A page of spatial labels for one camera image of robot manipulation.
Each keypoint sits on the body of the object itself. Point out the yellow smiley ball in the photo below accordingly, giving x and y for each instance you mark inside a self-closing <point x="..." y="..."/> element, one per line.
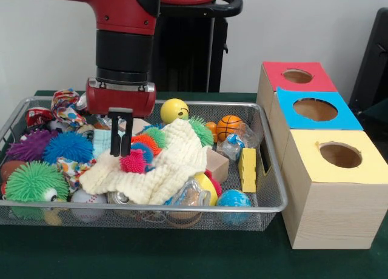
<point x="172" y="110"/>

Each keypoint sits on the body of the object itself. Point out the orange basketball toy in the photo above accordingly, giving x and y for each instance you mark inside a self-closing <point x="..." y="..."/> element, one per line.
<point x="228" y="127"/>

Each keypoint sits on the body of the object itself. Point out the colourful patch print cloth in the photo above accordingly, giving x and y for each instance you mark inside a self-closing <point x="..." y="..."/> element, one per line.
<point x="71" y="170"/>

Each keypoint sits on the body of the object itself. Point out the crushed red soda can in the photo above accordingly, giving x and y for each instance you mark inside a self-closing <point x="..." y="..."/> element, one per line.
<point x="81" y="103"/>

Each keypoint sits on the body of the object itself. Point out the purple spiky ball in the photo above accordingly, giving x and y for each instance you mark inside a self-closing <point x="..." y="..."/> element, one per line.
<point x="27" y="145"/>

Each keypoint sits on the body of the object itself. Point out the cream knitted cloth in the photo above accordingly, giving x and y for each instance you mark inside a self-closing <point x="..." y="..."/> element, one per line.
<point x="169" y="170"/>

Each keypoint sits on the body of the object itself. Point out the shallow mesh bin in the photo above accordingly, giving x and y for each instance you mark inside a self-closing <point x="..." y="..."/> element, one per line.
<point x="115" y="219"/>

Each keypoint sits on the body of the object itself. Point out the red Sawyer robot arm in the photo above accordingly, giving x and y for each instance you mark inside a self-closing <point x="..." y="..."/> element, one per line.
<point x="121" y="6"/>

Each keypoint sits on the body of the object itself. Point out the blue globe ball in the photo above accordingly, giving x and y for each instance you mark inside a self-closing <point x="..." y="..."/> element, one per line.
<point x="232" y="199"/>

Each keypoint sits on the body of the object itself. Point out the large blue spiky ball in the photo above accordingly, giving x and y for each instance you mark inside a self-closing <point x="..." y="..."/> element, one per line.
<point x="68" y="147"/>

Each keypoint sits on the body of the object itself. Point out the multicolour spiky caterpillar toy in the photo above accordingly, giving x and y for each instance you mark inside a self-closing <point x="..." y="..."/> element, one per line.
<point x="135" y="163"/>

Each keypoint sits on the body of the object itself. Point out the yellow foam block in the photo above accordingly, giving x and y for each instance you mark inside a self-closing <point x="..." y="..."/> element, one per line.
<point x="248" y="173"/>

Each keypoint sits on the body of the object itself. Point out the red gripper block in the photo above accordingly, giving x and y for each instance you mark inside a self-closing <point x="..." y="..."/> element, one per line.
<point x="121" y="98"/>

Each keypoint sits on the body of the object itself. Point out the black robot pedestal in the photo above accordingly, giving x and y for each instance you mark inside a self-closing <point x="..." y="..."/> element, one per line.
<point x="188" y="48"/>

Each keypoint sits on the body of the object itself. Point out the dark green tablecloth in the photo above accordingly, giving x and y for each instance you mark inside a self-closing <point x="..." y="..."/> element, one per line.
<point x="151" y="254"/>
<point x="379" y="109"/>

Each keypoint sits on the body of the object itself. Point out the wooden box with three holes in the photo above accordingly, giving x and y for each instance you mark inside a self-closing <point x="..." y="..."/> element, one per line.
<point x="333" y="215"/>

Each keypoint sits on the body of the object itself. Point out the large green spiky ball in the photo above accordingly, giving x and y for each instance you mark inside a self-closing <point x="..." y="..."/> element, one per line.
<point x="33" y="180"/>

